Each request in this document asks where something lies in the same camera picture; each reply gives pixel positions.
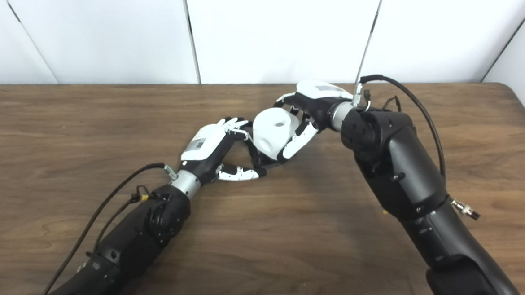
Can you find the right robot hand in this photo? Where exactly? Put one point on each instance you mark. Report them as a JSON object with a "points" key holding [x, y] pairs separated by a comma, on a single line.
{"points": [[319, 101]]}

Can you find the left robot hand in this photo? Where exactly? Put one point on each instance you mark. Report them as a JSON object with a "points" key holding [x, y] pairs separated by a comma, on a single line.
{"points": [[206, 149]]}

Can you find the round white piece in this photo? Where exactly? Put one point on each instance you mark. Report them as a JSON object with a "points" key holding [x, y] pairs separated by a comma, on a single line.
{"points": [[274, 132]]}

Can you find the black flanged holder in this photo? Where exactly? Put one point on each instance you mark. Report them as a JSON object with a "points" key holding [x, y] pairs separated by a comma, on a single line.
{"points": [[266, 161]]}

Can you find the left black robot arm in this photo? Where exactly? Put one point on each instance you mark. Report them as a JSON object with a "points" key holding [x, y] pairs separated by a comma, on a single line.
{"points": [[136, 244]]}

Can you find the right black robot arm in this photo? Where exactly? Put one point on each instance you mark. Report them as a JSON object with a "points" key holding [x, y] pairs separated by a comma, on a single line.
{"points": [[430, 197]]}

